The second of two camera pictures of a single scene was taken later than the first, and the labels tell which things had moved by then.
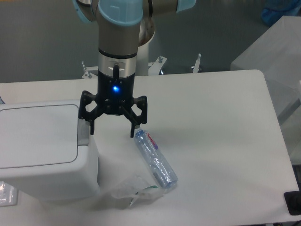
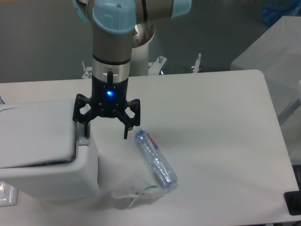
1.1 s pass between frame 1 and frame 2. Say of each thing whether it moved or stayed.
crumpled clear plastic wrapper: stayed
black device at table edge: stayed
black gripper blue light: moved
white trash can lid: moved
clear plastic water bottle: stayed
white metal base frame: stayed
